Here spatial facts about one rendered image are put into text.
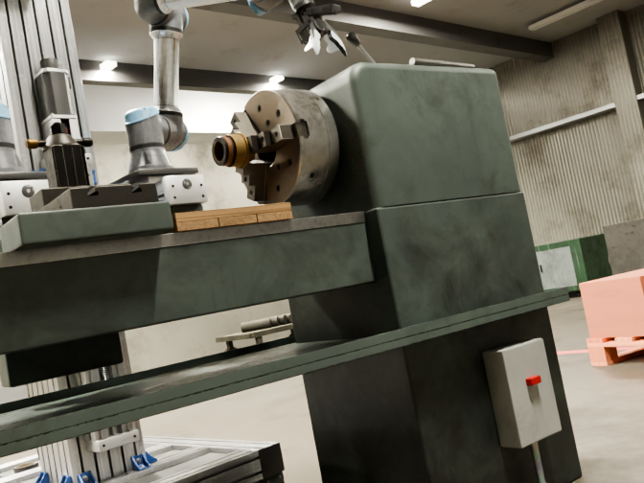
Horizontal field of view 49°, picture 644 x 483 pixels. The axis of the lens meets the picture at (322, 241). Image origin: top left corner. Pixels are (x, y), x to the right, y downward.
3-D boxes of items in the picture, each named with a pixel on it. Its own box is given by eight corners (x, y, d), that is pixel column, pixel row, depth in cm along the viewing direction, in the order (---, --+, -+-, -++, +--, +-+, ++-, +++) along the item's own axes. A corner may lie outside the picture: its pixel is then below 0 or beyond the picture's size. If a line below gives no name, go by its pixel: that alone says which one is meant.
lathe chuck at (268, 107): (266, 206, 210) (258, 98, 207) (333, 204, 185) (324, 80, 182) (241, 209, 204) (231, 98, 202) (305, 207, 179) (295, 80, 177)
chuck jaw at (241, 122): (267, 149, 195) (248, 121, 201) (273, 134, 192) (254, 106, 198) (232, 149, 189) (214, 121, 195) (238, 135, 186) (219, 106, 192)
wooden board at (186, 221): (221, 242, 198) (218, 228, 199) (292, 218, 170) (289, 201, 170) (118, 256, 180) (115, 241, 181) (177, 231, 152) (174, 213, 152)
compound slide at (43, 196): (118, 211, 177) (114, 192, 177) (133, 203, 169) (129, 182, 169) (32, 218, 165) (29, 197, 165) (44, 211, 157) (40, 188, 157)
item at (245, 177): (280, 162, 191) (277, 205, 195) (269, 158, 195) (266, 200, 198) (244, 164, 185) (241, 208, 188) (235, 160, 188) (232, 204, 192)
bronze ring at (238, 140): (237, 137, 191) (207, 138, 186) (255, 127, 184) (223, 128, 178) (243, 172, 191) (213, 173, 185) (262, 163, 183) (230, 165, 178)
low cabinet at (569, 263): (646, 278, 955) (635, 227, 959) (590, 296, 844) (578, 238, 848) (530, 294, 1083) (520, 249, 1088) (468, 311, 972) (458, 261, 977)
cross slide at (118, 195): (92, 238, 182) (89, 220, 183) (159, 203, 148) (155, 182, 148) (17, 245, 172) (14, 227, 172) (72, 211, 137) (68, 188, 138)
